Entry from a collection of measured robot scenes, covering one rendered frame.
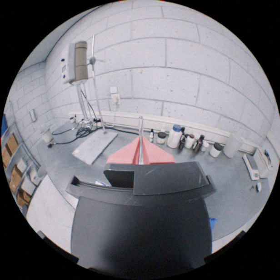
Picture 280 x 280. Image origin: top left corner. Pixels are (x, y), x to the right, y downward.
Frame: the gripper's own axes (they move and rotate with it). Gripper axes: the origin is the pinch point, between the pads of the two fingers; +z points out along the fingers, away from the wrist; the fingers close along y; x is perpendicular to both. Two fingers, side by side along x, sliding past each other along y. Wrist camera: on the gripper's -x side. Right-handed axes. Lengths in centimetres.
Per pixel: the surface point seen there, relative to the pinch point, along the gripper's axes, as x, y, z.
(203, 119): 8, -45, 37
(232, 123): 4, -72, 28
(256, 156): 19, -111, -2
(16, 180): 52, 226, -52
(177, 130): 12.1, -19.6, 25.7
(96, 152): 23.1, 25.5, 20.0
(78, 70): -19.9, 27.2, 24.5
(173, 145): 21.7, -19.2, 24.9
